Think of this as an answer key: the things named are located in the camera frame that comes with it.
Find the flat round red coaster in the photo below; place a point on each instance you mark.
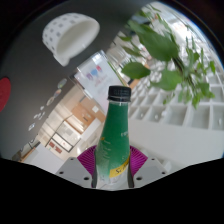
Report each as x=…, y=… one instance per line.
x=4, y=94

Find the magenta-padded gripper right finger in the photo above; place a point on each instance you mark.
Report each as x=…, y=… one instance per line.
x=151, y=169

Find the green leafy potted plant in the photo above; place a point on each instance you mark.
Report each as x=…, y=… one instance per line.
x=160, y=46

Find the round orange sticker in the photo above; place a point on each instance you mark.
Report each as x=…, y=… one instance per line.
x=50, y=100

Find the green plastic drink bottle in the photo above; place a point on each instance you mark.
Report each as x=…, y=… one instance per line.
x=113, y=140

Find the round multicoloured sticker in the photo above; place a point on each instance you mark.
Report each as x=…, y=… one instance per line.
x=57, y=93

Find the white dotted mug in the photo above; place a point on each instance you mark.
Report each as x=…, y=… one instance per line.
x=71, y=35

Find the ceiling lights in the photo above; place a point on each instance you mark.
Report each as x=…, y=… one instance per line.
x=156, y=117

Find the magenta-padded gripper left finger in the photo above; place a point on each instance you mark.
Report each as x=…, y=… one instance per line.
x=71, y=170

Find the blue sticker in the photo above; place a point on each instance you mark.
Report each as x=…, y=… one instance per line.
x=31, y=126

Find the round green sticker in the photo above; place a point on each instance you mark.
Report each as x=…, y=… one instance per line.
x=61, y=82

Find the dark-framed glass door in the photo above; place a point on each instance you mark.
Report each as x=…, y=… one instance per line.
x=65, y=135

